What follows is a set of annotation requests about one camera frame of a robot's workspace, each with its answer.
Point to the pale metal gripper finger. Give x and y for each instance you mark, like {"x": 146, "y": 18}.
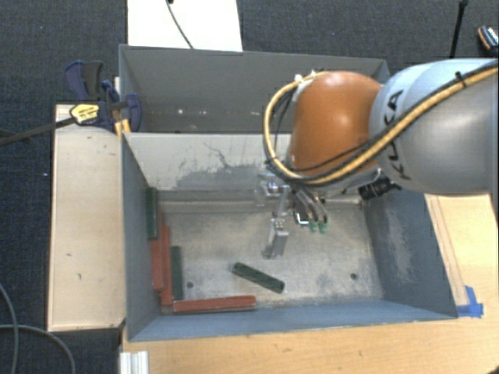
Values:
{"x": 264, "y": 192}
{"x": 276, "y": 241}

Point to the dark green flat block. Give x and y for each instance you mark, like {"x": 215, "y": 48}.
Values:
{"x": 152, "y": 213}
{"x": 258, "y": 277}
{"x": 176, "y": 273}

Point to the red-brown flat block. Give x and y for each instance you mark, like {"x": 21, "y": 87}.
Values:
{"x": 214, "y": 304}
{"x": 167, "y": 271}

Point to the grey metal bin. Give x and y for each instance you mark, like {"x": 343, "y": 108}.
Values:
{"x": 218, "y": 92}

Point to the pale wood flat board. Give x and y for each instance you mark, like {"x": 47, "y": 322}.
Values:
{"x": 83, "y": 224}

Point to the black cylinder on white bracket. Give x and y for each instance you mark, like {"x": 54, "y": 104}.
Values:
{"x": 375, "y": 190}

